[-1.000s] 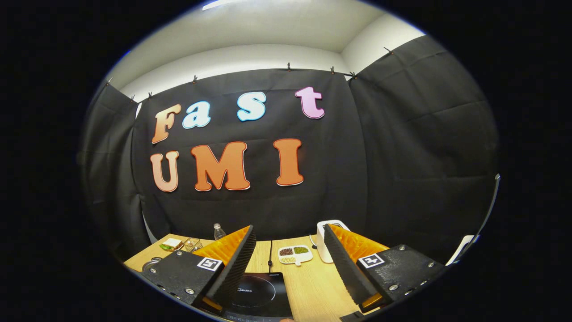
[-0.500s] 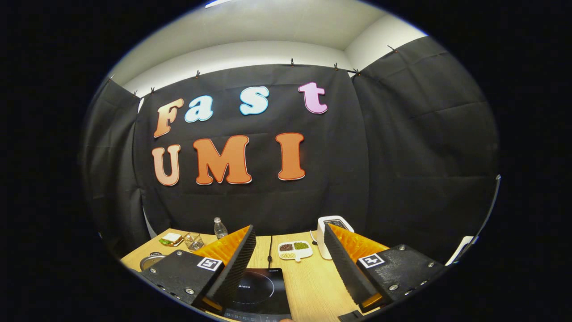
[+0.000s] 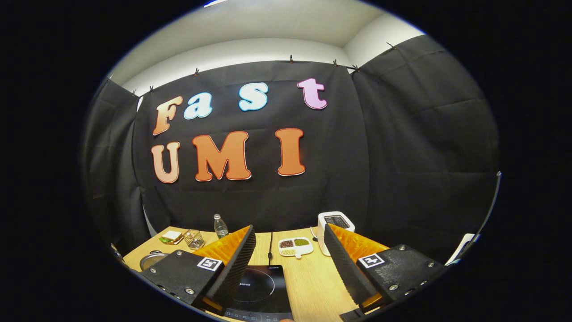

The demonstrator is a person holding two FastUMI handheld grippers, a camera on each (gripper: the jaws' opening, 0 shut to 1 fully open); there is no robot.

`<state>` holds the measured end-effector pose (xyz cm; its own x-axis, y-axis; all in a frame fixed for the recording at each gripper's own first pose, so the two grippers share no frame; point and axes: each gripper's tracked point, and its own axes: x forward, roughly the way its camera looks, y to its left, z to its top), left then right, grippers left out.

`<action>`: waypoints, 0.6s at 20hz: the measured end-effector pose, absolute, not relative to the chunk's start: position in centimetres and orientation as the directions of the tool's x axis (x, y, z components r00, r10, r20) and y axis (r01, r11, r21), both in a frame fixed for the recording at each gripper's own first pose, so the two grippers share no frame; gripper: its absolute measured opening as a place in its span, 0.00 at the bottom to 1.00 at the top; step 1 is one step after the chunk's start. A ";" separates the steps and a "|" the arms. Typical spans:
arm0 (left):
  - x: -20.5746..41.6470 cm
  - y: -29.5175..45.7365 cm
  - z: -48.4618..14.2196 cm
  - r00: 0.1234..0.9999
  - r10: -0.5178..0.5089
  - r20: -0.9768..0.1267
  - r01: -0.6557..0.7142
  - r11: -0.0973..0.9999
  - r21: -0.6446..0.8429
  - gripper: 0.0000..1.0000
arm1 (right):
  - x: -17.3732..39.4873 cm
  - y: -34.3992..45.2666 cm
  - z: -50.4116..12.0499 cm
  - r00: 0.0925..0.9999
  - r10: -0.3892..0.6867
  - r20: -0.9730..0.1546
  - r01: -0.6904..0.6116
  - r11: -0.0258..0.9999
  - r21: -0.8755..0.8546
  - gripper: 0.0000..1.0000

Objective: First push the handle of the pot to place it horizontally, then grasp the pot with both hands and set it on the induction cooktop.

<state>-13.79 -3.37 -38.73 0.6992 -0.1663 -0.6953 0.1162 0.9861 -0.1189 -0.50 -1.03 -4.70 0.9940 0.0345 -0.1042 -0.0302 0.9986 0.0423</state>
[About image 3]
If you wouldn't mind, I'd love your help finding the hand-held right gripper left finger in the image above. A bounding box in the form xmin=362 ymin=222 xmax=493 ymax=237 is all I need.
xmin=139 ymin=225 xmax=257 ymax=316

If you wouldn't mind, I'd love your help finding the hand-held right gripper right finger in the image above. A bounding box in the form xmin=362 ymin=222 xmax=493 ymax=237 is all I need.
xmin=324 ymin=224 xmax=447 ymax=314

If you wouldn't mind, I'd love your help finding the black induction cooktop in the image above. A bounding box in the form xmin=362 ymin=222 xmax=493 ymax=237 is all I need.
xmin=223 ymin=265 xmax=293 ymax=322

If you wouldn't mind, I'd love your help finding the steel pot with black handles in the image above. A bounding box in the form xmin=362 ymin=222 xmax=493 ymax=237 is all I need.
xmin=139 ymin=250 xmax=170 ymax=272

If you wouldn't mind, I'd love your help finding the white toaster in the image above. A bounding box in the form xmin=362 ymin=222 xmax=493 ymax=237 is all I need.
xmin=317 ymin=211 xmax=356 ymax=257

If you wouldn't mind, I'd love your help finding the clear plastic water bottle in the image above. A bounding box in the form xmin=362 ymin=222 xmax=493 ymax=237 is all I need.
xmin=213 ymin=214 xmax=229 ymax=239

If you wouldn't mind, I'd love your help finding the white divided dish of beans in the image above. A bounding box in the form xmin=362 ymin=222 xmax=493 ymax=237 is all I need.
xmin=278 ymin=237 xmax=314 ymax=259

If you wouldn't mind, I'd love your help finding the sandwich on white plate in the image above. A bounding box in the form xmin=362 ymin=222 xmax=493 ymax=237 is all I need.
xmin=159 ymin=230 xmax=184 ymax=245

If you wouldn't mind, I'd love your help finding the black backdrop cloth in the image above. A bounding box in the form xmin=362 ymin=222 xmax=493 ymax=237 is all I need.
xmin=83 ymin=35 xmax=500 ymax=264

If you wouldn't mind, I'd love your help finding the wire mesh utensil holder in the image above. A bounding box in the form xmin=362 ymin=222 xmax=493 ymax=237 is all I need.
xmin=183 ymin=229 xmax=205 ymax=250

